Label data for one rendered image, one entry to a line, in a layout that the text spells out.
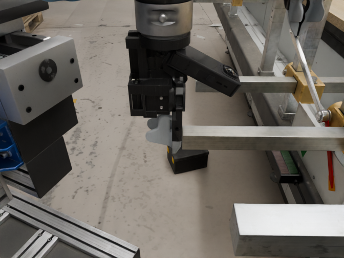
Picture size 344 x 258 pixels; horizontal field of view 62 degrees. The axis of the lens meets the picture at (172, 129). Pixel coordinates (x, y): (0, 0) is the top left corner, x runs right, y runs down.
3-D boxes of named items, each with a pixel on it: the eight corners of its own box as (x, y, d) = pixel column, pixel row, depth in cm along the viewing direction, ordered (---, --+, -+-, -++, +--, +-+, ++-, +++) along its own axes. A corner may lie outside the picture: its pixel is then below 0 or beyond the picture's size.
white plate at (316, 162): (331, 221, 53) (351, 183, 47) (287, 135, 74) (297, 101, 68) (334, 221, 53) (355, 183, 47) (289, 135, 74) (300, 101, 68)
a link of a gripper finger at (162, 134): (147, 151, 52) (144, 107, 46) (180, 151, 52) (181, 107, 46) (146, 163, 49) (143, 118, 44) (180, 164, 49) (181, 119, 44)
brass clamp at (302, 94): (295, 104, 69) (301, 85, 66) (279, 78, 79) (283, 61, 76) (321, 104, 69) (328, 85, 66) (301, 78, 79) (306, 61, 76)
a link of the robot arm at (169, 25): (192, -9, 39) (195, 6, 33) (191, 25, 42) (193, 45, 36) (137, -9, 40) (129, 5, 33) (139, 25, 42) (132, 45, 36)
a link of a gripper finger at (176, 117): (170, 129, 49) (170, 83, 44) (181, 129, 49) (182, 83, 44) (170, 147, 45) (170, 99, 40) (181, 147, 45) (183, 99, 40)
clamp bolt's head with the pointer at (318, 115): (326, 188, 52) (320, 108, 54) (319, 188, 54) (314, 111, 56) (337, 188, 52) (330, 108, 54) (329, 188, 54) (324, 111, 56)
